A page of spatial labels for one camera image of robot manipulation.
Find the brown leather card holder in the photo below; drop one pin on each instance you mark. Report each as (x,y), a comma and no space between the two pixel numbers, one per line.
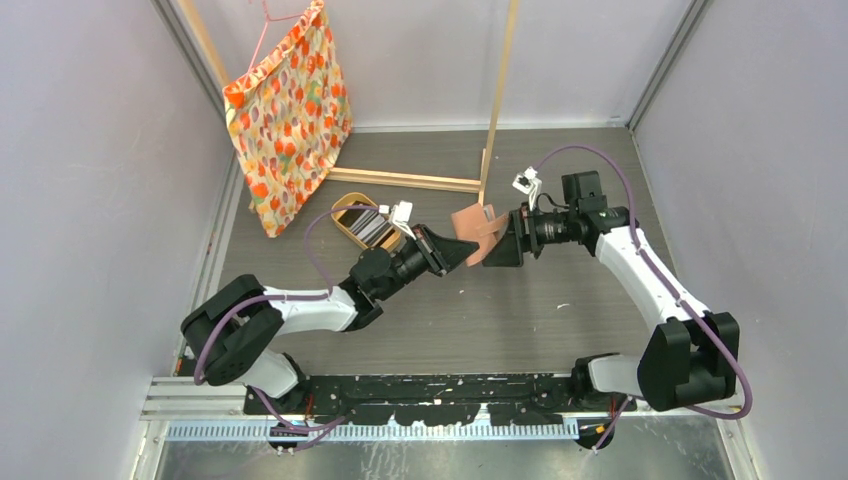
(479,223)

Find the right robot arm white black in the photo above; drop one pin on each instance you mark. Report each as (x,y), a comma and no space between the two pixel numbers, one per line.
(691,355)

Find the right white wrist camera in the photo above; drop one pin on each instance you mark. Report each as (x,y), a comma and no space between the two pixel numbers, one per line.
(527,182)

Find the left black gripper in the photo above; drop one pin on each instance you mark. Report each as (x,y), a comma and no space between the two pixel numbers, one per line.
(442,255)

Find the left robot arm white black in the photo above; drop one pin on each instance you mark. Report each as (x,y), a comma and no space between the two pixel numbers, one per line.
(230,334)

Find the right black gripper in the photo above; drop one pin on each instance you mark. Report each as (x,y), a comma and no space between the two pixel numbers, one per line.
(521,232)

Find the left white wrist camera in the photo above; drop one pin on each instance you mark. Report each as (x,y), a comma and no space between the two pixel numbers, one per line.
(398,216)

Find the pink clothes hanger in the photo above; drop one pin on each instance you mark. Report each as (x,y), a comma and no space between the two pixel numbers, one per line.
(277,19)

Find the orange floral fabric bag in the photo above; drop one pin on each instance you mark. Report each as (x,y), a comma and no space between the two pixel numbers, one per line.
(288,117)

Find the wooden clothes rack frame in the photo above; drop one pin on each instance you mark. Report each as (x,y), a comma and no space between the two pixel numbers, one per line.
(212,63)

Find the aluminium rail frame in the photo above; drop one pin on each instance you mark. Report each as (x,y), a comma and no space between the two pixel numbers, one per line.
(236,413)

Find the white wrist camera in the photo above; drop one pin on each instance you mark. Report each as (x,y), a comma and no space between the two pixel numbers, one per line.
(398,216)
(527,182)

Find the orange oval tray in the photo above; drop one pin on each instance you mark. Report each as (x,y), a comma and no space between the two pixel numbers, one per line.
(357,200)

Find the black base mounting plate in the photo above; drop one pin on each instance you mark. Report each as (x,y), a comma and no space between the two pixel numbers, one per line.
(443,400)

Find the stack of credit cards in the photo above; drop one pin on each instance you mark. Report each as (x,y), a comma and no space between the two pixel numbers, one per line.
(368,226)

